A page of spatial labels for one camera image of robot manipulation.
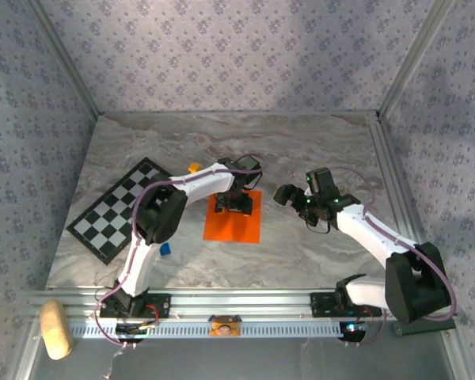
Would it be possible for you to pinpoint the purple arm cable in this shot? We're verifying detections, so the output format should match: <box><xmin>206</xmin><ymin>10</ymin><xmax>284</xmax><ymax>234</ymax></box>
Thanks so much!
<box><xmin>93</xmin><ymin>153</ymin><xmax>268</xmax><ymax>349</ymax></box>
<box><xmin>332</xmin><ymin>165</ymin><xmax>458</xmax><ymax>349</ymax></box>

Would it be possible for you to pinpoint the black and white checkerboard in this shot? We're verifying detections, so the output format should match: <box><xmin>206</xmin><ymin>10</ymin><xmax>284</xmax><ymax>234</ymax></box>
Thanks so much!
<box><xmin>66</xmin><ymin>157</ymin><xmax>175</xmax><ymax>266</ymax></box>

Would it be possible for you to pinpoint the aluminium side rail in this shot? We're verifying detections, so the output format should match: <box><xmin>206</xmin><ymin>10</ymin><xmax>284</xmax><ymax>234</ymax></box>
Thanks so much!
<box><xmin>367</xmin><ymin>120</ymin><xmax>423</xmax><ymax>254</ymax></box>

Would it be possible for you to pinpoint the aluminium corner post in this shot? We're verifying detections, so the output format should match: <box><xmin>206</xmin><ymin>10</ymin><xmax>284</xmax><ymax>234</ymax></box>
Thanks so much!
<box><xmin>23</xmin><ymin>0</ymin><xmax>104</xmax><ymax>116</ymax></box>
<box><xmin>378</xmin><ymin>0</ymin><xmax>456</xmax><ymax>119</ymax></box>

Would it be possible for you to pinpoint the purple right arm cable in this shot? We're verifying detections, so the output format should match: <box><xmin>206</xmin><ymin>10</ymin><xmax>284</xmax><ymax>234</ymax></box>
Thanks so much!
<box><xmin>332</xmin><ymin>165</ymin><xmax>458</xmax><ymax>349</ymax></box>

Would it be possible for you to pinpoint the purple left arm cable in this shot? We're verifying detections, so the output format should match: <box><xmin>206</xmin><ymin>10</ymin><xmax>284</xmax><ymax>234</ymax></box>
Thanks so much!
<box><xmin>93</xmin><ymin>153</ymin><xmax>268</xmax><ymax>349</ymax></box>

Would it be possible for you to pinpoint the thin black right gripper cable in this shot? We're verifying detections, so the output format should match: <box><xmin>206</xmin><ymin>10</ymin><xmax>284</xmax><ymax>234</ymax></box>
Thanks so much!
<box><xmin>305</xmin><ymin>219</ymin><xmax>330</xmax><ymax>235</ymax></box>

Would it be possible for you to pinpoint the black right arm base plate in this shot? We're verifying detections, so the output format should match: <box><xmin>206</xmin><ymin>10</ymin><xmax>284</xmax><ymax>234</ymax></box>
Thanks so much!
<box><xmin>309</xmin><ymin>291</ymin><xmax>383</xmax><ymax>318</ymax></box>

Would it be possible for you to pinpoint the white slotted cable duct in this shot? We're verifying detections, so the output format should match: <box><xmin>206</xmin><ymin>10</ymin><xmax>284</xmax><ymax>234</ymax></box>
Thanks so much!
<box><xmin>69</xmin><ymin>321</ymin><xmax>344</xmax><ymax>340</ymax></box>

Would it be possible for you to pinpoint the dark flat metal bar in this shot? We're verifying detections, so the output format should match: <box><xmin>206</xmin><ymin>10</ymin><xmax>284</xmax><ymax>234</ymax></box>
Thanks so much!
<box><xmin>393</xmin><ymin>317</ymin><xmax>457</xmax><ymax>336</ymax></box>

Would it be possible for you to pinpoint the cartoon face figure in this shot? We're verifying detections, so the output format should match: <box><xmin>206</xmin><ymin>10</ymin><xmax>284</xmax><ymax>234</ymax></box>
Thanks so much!
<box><xmin>207</xmin><ymin>314</ymin><xmax>242</xmax><ymax>337</ymax></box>

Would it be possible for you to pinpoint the orange paper sheet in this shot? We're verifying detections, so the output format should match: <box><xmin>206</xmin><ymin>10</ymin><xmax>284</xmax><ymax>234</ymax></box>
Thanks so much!
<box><xmin>203</xmin><ymin>189</ymin><xmax>263</xmax><ymax>243</ymax></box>

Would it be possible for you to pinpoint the long aluminium mounting rail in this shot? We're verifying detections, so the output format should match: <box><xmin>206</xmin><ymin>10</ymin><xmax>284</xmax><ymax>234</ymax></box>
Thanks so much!
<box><xmin>27</xmin><ymin>288</ymin><xmax>456</xmax><ymax>321</ymax></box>

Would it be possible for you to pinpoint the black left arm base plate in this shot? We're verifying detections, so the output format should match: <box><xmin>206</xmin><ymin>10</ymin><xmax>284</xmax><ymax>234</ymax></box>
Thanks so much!
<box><xmin>100</xmin><ymin>293</ymin><xmax>172</xmax><ymax>318</ymax></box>

